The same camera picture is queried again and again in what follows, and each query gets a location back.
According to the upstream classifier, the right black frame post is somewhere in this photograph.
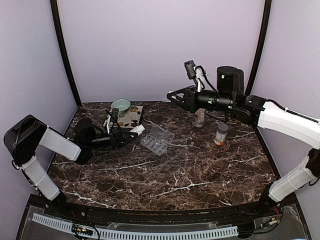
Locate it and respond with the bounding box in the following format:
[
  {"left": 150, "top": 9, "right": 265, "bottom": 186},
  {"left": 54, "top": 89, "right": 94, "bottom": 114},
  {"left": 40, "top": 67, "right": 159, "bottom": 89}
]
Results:
[{"left": 245, "top": 0, "right": 272, "bottom": 95}]

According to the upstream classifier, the orange pill bottle grey cap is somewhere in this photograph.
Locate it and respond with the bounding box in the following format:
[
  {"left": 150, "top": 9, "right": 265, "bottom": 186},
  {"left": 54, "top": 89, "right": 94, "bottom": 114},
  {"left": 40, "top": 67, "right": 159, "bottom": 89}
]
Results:
[{"left": 214, "top": 123, "right": 229, "bottom": 146}]

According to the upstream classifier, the floral square plate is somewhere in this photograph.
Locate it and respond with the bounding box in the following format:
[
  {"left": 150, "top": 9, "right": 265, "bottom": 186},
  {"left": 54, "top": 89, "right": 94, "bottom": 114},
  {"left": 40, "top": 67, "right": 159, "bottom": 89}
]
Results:
[{"left": 117, "top": 104, "right": 143, "bottom": 130}]

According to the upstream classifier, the black frame post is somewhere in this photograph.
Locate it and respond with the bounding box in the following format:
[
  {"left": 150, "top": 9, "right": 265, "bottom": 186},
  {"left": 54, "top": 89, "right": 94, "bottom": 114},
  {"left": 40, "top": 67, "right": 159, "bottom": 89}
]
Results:
[
  {"left": 50, "top": 0, "right": 82, "bottom": 108},
  {"left": 245, "top": 0, "right": 272, "bottom": 95}
]

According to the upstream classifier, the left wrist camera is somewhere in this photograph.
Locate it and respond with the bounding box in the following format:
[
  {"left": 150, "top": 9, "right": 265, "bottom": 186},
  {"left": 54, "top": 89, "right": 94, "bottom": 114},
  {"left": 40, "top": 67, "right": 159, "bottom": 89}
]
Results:
[{"left": 102, "top": 107, "right": 119, "bottom": 134}]

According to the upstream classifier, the left black frame post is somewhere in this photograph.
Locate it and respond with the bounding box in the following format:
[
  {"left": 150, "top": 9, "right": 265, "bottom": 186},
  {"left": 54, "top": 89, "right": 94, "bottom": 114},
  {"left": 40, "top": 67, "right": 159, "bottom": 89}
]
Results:
[{"left": 50, "top": 0, "right": 82, "bottom": 108}]

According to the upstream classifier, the green ceramic bowl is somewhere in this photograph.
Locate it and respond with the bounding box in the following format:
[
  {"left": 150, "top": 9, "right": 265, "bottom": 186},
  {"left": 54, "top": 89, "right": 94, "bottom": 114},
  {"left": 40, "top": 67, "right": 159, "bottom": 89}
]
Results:
[{"left": 111, "top": 98, "right": 131, "bottom": 117}]

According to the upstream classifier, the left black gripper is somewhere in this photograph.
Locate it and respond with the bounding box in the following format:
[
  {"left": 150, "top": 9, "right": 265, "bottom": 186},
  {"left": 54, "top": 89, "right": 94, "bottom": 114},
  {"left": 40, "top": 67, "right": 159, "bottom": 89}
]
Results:
[{"left": 86, "top": 126, "right": 138, "bottom": 150}]

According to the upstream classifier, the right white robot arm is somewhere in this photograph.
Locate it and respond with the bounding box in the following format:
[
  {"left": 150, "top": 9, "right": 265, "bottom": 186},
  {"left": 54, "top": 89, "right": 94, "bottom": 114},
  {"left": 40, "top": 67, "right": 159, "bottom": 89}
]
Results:
[{"left": 166, "top": 61, "right": 320, "bottom": 217}]

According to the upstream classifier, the clear plastic pill organizer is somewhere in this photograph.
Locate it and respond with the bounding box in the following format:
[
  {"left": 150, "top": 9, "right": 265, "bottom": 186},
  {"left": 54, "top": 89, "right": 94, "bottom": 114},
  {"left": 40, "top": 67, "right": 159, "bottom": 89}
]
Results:
[{"left": 140, "top": 124, "right": 175, "bottom": 156}]

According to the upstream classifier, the white slotted cable duct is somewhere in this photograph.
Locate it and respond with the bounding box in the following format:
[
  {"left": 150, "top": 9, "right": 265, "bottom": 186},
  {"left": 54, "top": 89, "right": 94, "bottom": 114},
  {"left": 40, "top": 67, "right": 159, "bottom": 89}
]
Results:
[{"left": 31, "top": 213, "right": 239, "bottom": 240}]

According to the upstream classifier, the small white pill bottle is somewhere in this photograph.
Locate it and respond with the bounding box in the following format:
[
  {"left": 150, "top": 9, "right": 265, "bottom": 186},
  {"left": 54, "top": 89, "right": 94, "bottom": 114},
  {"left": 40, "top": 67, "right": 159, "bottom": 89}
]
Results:
[{"left": 130, "top": 124, "right": 145, "bottom": 135}]

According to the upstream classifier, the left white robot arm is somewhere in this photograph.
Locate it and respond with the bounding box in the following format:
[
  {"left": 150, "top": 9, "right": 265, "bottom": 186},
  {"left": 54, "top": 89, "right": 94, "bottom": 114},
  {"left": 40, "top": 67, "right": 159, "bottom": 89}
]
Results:
[{"left": 3, "top": 114, "right": 145, "bottom": 218}]

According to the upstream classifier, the beige ceramic mug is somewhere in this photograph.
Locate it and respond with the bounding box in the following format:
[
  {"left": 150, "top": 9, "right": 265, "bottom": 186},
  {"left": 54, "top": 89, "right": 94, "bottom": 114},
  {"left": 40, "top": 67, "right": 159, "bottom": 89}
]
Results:
[{"left": 192, "top": 108, "right": 205, "bottom": 128}]

